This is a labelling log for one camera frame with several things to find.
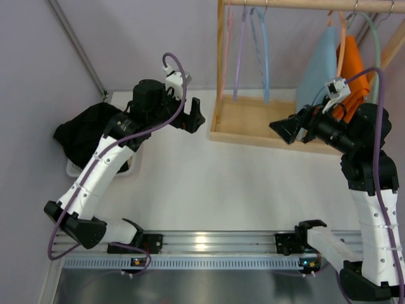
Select blue plastic hanger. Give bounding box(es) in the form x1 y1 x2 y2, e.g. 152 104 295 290
249 7 270 104

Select black trousers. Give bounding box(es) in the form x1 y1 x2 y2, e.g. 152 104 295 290
53 103 135 170

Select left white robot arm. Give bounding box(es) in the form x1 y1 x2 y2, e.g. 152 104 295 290
44 73 205 249

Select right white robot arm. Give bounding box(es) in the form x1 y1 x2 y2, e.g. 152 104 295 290
270 103 404 303

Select light blue trousers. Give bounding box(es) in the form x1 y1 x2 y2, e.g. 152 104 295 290
296 26 337 112

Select orange trousers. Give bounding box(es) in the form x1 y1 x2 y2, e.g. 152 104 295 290
333 35 370 124

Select green plastic hanger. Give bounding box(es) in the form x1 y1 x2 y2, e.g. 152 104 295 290
346 12 381 104

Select orange plastic hanger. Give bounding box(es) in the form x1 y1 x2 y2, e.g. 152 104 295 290
323 10 347 79

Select purple plastic hanger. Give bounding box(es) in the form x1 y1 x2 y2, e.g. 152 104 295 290
233 6 247 101

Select pink plastic hanger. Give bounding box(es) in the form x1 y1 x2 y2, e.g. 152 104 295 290
219 1 234 101

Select wooden clothes rack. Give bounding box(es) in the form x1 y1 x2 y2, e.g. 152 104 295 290
209 1 404 155

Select white plastic basket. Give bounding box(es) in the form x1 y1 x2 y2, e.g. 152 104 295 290
66 153 137 178

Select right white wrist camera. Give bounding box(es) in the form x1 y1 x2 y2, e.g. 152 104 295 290
322 77 351 114

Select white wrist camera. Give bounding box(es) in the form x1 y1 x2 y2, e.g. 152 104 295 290
163 65 184 100
322 77 351 114

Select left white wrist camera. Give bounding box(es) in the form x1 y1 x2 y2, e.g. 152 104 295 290
163 65 184 100

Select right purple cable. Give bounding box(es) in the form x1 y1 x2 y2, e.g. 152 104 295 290
335 66 401 298

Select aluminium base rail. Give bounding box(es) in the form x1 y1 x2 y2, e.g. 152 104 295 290
50 230 396 270

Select grey wall profile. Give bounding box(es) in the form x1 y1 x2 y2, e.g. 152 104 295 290
46 0 108 101

